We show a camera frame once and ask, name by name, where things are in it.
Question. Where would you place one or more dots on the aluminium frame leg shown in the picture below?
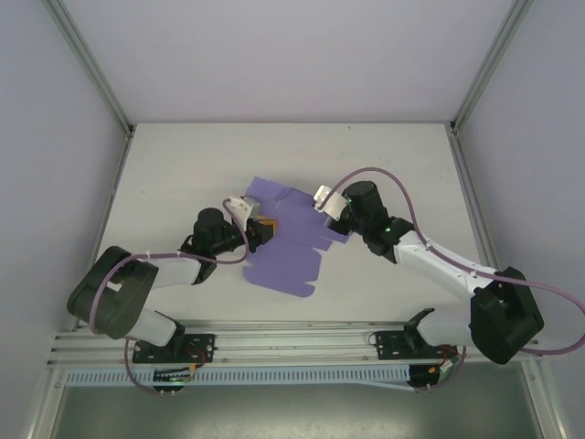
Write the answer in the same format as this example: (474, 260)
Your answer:
(544, 407)
(43, 407)

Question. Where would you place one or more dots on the black controller box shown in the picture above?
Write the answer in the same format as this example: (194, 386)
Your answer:
(171, 382)
(422, 377)

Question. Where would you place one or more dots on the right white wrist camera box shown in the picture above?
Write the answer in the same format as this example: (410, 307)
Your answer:
(333, 203)

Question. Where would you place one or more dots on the aluminium table side rail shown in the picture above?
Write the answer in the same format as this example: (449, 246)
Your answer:
(114, 183)
(468, 183)

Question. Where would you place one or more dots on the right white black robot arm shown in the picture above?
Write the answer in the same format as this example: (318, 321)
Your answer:
(503, 320)

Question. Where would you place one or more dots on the grey metal panel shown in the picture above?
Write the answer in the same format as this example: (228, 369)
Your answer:
(297, 414)

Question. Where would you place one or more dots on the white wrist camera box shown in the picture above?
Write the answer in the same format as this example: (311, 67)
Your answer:
(242, 206)
(333, 203)

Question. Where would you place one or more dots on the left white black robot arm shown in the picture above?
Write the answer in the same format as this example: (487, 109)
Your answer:
(114, 292)

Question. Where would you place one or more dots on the purple paper box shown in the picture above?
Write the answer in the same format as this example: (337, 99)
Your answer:
(292, 260)

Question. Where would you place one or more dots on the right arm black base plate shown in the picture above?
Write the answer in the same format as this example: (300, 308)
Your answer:
(388, 347)

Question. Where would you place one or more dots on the aluminium mounting rail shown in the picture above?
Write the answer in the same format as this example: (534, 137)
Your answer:
(297, 340)

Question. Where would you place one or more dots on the aluminium frame post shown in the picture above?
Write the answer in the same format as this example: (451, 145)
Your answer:
(91, 68)
(493, 64)

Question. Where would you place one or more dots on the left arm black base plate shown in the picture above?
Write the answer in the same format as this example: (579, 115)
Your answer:
(205, 340)

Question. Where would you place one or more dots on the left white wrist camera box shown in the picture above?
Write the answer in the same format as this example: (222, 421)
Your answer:
(242, 206)

